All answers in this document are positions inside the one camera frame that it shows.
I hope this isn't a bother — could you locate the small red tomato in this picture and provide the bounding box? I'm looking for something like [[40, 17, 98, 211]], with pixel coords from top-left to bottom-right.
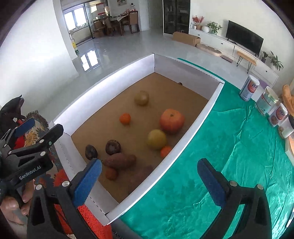
[[105, 167, 119, 181]]

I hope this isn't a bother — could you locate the purple sweet potato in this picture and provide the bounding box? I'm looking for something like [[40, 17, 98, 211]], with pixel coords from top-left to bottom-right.
[[102, 153, 137, 169]]

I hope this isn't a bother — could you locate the small orange mandarin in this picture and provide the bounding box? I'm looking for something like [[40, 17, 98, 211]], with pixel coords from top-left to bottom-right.
[[119, 113, 131, 125]]

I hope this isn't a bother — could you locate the green brown round fruit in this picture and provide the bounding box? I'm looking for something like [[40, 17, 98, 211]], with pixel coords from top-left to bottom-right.
[[134, 91, 149, 106]]

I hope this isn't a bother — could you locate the yellow green pear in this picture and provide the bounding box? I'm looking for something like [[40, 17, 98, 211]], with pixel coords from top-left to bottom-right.
[[146, 129, 167, 150]]

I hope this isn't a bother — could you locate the small orange fruit corner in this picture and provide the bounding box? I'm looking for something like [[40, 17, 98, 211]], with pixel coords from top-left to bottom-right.
[[160, 145, 172, 158]]

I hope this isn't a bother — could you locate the orange persimmon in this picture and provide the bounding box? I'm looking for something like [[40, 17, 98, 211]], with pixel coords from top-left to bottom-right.
[[159, 108, 185, 134]]

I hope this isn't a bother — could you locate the person's left hand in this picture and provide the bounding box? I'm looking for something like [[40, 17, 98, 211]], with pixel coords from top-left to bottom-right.
[[1, 180, 34, 225]]

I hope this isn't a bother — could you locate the green satin tablecloth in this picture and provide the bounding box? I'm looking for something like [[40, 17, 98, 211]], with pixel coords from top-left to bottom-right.
[[119, 57, 294, 239]]

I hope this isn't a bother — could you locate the white cardboard box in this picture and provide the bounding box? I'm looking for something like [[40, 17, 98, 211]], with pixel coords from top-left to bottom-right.
[[49, 54, 225, 225]]

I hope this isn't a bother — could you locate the clear jar black lid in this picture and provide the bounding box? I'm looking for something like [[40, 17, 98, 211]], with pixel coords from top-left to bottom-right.
[[278, 115, 294, 139]]

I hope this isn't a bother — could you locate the right food can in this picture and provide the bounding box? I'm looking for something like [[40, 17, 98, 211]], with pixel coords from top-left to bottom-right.
[[268, 103, 288, 127]]

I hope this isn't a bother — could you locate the clear glass jar blue label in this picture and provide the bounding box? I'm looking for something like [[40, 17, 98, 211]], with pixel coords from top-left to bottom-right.
[[255, 86, 279, 115]]

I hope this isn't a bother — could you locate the dining table with chairs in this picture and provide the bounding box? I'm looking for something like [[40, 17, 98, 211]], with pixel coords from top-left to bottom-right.
[[93, 10, 140, 37]]

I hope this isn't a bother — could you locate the tan cushion pile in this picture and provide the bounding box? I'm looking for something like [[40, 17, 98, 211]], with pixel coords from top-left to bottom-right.
[[282, 85, 294, 115]]

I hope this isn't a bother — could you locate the left milk powder can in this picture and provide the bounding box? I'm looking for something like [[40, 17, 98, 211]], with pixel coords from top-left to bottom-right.
[[239, 75, 260, 101]]

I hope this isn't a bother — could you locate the green potted plant right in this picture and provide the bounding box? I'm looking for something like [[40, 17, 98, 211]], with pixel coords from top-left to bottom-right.
[[268, 51, 284, 71]]

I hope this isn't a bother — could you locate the green potted plant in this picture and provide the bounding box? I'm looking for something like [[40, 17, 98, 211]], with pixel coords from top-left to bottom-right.
[[206, 21, 223, 35], [268, 51, 284, 71]]

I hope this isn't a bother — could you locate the wooden bench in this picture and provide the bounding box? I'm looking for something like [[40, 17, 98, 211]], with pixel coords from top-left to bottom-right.
[[236, 51, 257, 73]]

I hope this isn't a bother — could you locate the cardboard box on floor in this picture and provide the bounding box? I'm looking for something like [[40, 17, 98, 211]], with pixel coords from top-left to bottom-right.
[[172, 31, 201, 47]]

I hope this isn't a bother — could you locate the white tv cabinet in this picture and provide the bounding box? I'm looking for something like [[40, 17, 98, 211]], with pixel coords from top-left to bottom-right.
[[189, 28, 279, 86]]

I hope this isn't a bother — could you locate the dark display cabinet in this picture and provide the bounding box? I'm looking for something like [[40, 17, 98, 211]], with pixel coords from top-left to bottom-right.
[[163, 0, 190, 34]]

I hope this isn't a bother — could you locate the black television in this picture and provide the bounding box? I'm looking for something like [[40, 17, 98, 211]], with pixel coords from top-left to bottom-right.
[[226, 20, 264, 55]]

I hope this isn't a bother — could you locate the red flower vase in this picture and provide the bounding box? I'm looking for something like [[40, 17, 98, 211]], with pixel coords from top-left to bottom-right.
[[192, 15, 204, 30]]

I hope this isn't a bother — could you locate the green potted plant left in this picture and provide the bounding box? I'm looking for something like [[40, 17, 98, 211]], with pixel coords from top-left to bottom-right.
[[206, 21, 223, 35]]

